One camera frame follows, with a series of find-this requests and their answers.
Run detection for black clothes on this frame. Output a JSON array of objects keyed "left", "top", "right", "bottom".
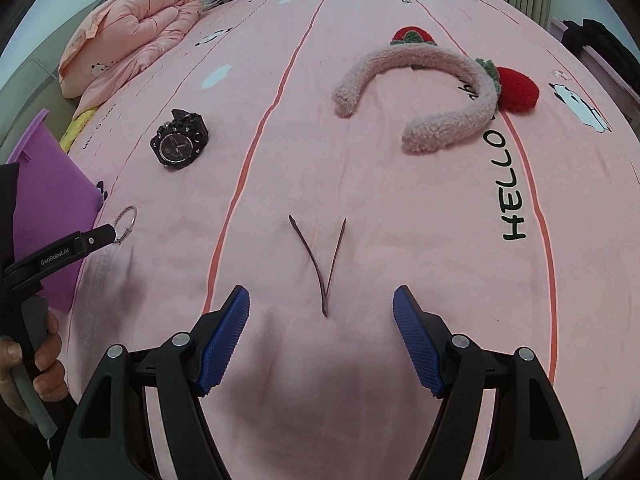
[{"left": 562, "top": 18, "right": 640, "bottom": 106}]

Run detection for grey headboard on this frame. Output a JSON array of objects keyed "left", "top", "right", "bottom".
[{"left": 0, "top": 0, "right": 141, "bottom": 161}]

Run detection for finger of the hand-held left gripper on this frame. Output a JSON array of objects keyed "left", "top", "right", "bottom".
[{"left": 80, "top": 224, "right": 119, "bottom": 257}]

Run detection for silver key ring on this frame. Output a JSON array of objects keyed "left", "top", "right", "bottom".
[{"left": 114, "top": 205, "right": 138, "bottom": 245}]

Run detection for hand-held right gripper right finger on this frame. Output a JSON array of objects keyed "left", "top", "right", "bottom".
[{"left": 392, "top": 285, "right": 586, "bottom": 480}]

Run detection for pink fluffy strawberry headband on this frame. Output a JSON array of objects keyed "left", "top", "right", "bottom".
[{"left": 333, "top": 26, "right": 541, "bottom": 155}]

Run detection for purple plastic basket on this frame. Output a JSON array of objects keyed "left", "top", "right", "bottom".
[{"left": 7, "top": 109, "right": 103, "bottom": 311}]

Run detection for black wrist watch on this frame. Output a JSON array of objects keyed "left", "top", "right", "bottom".
[{"left": 150, "top": 109, "right": 210, "bottom": 171}]

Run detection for pink folded quilt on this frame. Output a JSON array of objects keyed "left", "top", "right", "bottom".
[{"left": 58, "top": 0, "right": 205, "bottom": 101}]

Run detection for yellow pillow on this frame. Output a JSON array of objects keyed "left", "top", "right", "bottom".
[{"left": 60, "top": 109, "right": 96, "bottom": 151}]

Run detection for pink storage bin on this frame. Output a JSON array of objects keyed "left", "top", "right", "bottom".
[{"left": 547, "top": 16, "right": 640, "bottom": 126}]

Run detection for dark v-shaped hairpin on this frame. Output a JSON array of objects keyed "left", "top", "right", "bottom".
[{"left": 288, "top": 214, "right": 348, "bottom": 318}]

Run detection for person's left hand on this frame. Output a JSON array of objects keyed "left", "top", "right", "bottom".
[{"left": 0, "top": 312, "right": 66, "bottom": 413}]

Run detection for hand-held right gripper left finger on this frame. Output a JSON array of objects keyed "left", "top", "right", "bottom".
[{"left": 52, "top": 285, "right": 251, "bottom": 480}]

